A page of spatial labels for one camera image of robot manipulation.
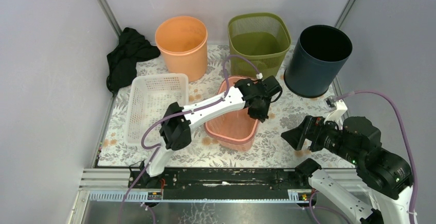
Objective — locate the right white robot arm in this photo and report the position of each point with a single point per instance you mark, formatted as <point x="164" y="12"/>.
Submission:
<point x="387" y="174"/>

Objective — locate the green mesh waste bin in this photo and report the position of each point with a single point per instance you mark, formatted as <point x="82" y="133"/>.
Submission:
<point x="259" y="40"/>

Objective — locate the dark blue round bin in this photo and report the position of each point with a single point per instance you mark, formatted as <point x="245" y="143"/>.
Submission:
<point x="318" y="56"/>

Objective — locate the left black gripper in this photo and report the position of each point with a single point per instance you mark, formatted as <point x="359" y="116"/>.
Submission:
<point x="258" y="108"/>

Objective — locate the orange round bucket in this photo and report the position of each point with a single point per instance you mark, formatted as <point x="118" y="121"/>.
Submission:
<point x="182" y="41"/>

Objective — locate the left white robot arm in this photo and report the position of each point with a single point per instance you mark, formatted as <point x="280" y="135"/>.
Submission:
<point x="173" y="131"/>

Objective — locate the black cloth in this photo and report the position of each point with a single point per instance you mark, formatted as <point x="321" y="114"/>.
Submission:
<point x="132" y="48"/>

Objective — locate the white plastic basket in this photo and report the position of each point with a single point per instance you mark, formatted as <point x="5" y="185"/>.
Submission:
<point x="149" y="99"/>

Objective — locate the pink plastic basket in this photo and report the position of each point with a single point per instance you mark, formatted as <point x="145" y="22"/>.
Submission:
<point x="235" y="130"/>

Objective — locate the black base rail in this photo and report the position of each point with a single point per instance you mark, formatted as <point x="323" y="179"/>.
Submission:
<point x="218" y="183"/>

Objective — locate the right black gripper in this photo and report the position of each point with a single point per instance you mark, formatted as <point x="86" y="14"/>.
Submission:
<point x="311" y="127"/>

